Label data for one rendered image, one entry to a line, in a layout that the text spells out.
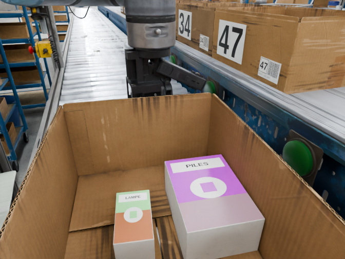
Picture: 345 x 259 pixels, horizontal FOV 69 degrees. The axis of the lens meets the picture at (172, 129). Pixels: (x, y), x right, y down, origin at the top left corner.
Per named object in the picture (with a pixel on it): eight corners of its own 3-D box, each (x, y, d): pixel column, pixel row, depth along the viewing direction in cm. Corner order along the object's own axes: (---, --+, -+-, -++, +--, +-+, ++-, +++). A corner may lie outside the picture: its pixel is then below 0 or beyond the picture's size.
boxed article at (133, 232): (116, 265, 36) (112, 244, 34) (118, 211, 44) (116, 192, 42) (155, 260, 36) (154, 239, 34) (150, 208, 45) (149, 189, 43)
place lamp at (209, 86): (202, 98, 87) (203, 78, 83) (205, 98, 87) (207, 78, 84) (211, 106, 81) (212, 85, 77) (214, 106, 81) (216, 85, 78)
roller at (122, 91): (58, 106, 100) (55, 94, 97) (181, 91, 114) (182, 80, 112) (57, 111, 96) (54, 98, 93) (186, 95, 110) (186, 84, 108)
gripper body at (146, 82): (128, 102, 56) (122, 45, 50) (165, 97, 58) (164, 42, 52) (134, 115, 49) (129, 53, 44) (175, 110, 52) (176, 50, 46)
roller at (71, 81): (61, 90, 116) (59, 79, 114) (169, 79, 130) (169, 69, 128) (60, 93, 112) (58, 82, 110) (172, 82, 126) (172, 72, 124)
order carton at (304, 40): (210, 58, 93) (214, 7, 85) (277, 53, 101) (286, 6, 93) (283, 95, 60) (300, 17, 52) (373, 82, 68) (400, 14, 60)
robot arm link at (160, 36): (167, 18, 51) (184, 22, 43) (167, 43, 53) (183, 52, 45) (122, 19, 49) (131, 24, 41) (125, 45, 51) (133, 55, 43)
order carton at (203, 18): (176, 41, 126) (176, 3, 117) (228, 38, 134) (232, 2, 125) (211, 59, 93) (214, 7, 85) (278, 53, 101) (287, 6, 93)
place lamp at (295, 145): (277, 163, 54) (284, 134, 50) (282, 162, 54) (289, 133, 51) (301, 184, 48) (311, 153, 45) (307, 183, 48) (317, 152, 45)
